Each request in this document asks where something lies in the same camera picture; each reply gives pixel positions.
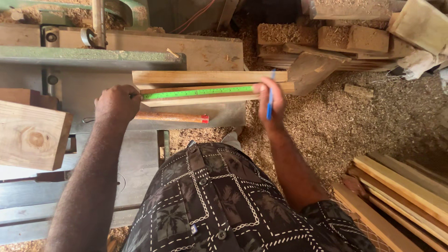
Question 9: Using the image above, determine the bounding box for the person's right hand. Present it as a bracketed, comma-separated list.
[253, 77, 287, 131]

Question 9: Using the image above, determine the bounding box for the person's left hand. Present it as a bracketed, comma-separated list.
[94, 84, 142, 124]

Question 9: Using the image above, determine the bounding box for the blue pen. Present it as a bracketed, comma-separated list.
[266, 69, 277, 120]

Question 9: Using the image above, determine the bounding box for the green measuring tape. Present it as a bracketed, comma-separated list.
[142, 86, 255, 101]

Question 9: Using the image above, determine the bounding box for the person's grey shoe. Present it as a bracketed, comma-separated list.
[220, 127, 244, 152]

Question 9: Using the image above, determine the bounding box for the long pale wooden strip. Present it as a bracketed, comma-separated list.
[132, 71, 288, 85]

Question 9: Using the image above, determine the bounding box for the small wooden scrap piece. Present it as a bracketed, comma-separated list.
[344, 83, 374, 98]

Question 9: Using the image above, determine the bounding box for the heap of wooden offcuts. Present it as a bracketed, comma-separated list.
[257, 0, 448, 96]

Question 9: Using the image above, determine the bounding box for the person's dark patterned shirt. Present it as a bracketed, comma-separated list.
[122, 142, 377, 252]

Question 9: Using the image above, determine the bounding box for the stack of long wooden planks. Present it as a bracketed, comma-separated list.
[332, 151, 448, 252]

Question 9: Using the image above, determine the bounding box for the thick wooden block with knot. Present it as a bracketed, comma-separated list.
[0, 100, 74, 171]

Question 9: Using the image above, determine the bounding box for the dark brown wooden block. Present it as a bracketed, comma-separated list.
[0, 88, 59, 110]

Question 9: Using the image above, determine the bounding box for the wooden handle with red tip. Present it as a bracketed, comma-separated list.
[134, 111, 210, 124]

